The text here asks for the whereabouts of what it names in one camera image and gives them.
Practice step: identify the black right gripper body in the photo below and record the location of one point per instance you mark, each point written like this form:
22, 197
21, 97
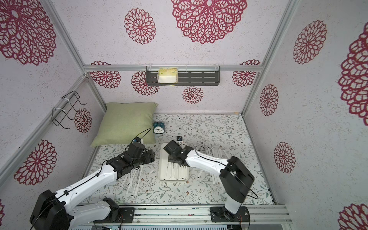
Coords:
172, 149

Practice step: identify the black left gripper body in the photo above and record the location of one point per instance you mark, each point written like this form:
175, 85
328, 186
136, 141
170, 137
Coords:
147, 157

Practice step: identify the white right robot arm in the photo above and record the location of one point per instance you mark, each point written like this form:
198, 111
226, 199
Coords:
236, 179

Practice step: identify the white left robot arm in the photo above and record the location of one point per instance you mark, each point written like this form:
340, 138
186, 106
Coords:
61, 210

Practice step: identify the white plastic storage tray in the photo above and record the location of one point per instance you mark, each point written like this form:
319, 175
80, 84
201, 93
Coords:
168, 171

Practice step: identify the teal alarm clock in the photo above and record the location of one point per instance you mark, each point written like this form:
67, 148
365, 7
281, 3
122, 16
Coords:
158, 127

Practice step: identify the green linen pillow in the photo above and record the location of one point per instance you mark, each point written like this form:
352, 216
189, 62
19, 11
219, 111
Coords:
122, 122

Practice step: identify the yellow sponge pack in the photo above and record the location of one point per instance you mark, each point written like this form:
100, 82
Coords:
168, 75

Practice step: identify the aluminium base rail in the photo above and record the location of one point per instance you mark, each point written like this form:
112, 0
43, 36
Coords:
192, 216

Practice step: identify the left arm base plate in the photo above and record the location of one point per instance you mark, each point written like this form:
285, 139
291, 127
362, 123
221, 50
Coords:
120, 215

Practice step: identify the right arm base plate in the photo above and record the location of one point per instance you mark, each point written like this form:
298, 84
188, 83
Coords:
220, 214

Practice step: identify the dark metal wall shelf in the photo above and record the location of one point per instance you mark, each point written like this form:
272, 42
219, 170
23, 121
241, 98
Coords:
187, 78

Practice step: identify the black wire wall rack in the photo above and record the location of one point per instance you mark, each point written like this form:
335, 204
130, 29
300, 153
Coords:
69, 101

